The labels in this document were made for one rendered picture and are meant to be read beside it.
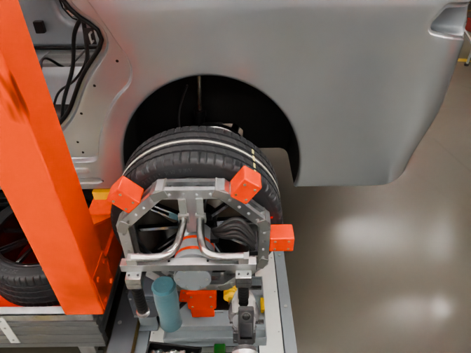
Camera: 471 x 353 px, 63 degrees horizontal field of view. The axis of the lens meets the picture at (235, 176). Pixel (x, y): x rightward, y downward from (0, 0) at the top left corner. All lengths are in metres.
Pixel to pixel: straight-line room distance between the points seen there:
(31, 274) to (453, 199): 2.78
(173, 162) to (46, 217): 0.43
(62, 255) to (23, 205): 0.24
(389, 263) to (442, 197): 0.85
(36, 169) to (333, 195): 2.23
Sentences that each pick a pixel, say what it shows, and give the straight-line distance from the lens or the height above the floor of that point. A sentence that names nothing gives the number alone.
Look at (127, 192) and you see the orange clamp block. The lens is 1.31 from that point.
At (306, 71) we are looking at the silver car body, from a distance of 1.55.
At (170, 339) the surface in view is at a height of 0.16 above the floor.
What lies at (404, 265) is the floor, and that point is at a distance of 2.67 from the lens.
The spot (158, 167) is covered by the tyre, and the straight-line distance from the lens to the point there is 1.32.
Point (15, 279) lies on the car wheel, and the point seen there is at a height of 0.50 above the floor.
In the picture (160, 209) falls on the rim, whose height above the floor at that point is 0.94.
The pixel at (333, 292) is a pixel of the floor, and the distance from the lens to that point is 2.41.
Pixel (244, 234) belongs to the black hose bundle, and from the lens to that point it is 1.23.
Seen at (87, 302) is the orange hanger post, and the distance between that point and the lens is 1.69.
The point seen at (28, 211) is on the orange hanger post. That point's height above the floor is 1.10.
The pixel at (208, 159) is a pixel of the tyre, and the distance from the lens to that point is 1.29.
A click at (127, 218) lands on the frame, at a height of 0.99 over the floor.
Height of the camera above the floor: 1.93
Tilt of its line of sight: 38 degrees down
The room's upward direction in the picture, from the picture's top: 1 degrees counter-clockwise
